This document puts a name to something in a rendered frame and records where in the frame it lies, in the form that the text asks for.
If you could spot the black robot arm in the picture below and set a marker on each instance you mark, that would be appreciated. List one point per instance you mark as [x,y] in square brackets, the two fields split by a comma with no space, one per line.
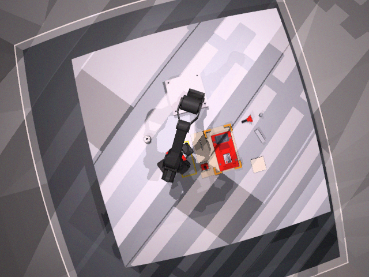
[173,162]

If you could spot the cream flat slab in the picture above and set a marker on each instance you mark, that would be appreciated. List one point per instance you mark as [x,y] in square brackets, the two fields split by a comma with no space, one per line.
[258,164]

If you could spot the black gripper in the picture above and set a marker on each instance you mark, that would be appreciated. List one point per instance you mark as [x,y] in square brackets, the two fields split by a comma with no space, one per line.
[186,149]

